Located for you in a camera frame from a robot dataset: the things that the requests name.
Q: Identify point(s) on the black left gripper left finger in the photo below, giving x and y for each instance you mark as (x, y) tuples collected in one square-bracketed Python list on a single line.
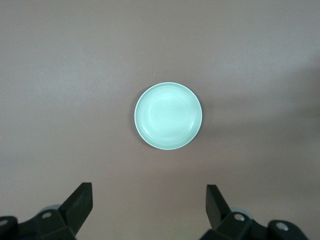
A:
[(62, 220)]

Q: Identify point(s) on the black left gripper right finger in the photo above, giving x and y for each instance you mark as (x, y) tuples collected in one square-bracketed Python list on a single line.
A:
[(230, 222)]

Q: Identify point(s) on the brown table mat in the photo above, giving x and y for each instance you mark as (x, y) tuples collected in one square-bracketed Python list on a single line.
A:
[(75, 100)]

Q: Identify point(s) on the pale green round plate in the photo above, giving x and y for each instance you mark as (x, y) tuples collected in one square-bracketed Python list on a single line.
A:
[(168, 116)]

